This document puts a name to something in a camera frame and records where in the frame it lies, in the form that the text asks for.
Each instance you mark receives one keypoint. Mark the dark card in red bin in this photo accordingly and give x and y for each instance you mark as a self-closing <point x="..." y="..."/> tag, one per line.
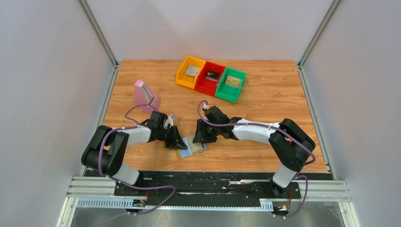
<point x="212" y="76"/>

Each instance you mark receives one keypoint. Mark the green plastic bin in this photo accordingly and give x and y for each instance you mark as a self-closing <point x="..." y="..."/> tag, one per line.
<point x="229" y="93"/>

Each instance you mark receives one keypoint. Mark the red plastic bin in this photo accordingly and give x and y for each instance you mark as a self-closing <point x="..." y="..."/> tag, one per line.
<point x="204" y="85"/>

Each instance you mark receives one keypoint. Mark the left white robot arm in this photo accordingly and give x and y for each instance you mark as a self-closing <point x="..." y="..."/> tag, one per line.
<point x="106" y="149"/>

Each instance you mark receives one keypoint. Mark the yellow plastic bin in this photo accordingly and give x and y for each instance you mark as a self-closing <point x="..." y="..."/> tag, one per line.
<point x="184" y="80"/>

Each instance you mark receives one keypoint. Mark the gold card in green bin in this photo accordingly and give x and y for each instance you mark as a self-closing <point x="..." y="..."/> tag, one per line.
<point x="233" y="81"/>

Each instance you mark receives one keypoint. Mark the yellow leather card holder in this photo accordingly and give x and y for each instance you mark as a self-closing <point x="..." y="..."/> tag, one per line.
<point x="192" y="148"/>

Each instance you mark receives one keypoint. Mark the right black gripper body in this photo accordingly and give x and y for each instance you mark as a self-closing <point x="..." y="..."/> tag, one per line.
<point x="206" y="133"/>

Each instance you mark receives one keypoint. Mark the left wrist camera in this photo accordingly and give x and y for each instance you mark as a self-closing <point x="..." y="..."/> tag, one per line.
<point x="169" y="121"/>

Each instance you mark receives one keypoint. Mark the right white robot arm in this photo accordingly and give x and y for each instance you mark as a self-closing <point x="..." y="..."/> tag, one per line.
<point x="290" y="143"/>

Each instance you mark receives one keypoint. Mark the pink wedge stand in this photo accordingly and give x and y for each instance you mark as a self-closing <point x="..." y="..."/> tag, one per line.
<point x="146" y="100"/>

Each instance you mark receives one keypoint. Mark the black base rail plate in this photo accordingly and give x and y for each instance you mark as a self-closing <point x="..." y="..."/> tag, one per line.
<point x="210" y="189"/>

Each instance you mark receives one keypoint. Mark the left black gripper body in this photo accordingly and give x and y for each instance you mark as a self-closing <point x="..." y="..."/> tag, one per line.
<point x="169" y="136"/>

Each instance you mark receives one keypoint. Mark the silver card in yellow bin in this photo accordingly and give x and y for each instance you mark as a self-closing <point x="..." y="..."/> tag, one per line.
<point x="192" y="71"/>

